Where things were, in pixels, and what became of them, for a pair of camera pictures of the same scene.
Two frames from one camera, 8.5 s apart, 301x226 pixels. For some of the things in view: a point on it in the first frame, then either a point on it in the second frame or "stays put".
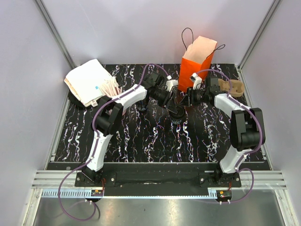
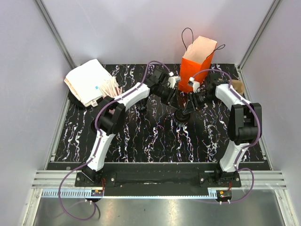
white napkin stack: (86, 79) stays put
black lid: (177, 113) to (182, 115)
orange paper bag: (197, 59) stays put
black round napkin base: (75, 101) stays put
